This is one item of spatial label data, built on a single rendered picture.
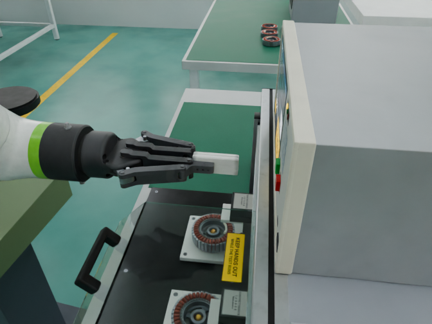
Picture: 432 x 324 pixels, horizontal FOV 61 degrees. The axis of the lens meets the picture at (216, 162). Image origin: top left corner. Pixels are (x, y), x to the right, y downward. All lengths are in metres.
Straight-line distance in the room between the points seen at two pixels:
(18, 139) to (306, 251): 0.44
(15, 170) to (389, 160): 0.52
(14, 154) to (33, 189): 0.52
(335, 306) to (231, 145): 0.98
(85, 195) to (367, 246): 2.11
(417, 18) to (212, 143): 0.79
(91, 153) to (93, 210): 1.75
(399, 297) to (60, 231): 1.94
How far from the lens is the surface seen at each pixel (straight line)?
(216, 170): 0.57
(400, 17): 1.37
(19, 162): 0.63
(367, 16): 1.34
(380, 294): 0.53
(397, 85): 0.54
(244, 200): 0.89
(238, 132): 1.47
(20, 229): 1.10
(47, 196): 1.15
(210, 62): 2.16
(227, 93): 1.78
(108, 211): 2.29
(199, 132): 1.47
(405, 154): 0.40
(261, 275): 0.51
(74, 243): 2.16
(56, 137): 0.60
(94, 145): 0.58
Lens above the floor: 1.52
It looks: 36 degrees down
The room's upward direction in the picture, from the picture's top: straight up
